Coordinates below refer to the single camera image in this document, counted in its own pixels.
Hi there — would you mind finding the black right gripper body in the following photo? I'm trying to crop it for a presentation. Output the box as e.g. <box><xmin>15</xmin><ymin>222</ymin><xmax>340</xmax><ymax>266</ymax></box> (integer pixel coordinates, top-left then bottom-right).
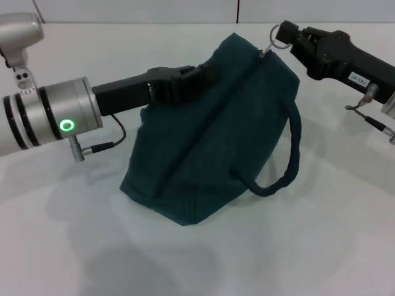
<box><xmin>304</xmin><ymin>27</ymin><xmax>395</xmax><ymax>105</ymax></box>

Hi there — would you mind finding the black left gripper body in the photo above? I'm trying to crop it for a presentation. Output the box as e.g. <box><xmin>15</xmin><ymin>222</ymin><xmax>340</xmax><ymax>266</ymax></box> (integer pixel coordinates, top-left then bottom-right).
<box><xmin>91</xmin><ymin>66</ymin><xmax>186</xmax><ymax>118</ymax></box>

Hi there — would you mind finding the dark teal insulated bag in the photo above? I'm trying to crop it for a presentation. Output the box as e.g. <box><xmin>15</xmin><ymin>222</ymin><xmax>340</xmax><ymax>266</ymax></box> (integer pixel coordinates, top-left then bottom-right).
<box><xmin>119</xmin><ymin>33</ymin><xmax>302</xmax><ymax>228</ymax></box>

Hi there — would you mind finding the right gripper cable with plug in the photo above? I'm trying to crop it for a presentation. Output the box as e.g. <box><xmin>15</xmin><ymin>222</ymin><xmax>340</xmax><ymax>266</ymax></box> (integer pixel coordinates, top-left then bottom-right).
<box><xmin>344</xmin><ymin>83</ymin><xmax>395</xmax><ymax>143</ymax></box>

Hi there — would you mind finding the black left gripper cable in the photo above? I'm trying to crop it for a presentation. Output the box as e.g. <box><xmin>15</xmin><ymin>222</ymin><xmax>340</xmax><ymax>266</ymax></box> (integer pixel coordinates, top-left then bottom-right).
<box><xmin>67</xmin><ymin>113</ymin><xmax>127</xmax><ymax>163</ymax></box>

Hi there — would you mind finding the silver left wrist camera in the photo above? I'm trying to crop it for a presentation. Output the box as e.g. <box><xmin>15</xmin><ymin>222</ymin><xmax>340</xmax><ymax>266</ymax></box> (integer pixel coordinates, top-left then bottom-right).
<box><xmin>0</xmin><ymin>12</ymin><xmax>44</xmax><ymax>95</ymax></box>

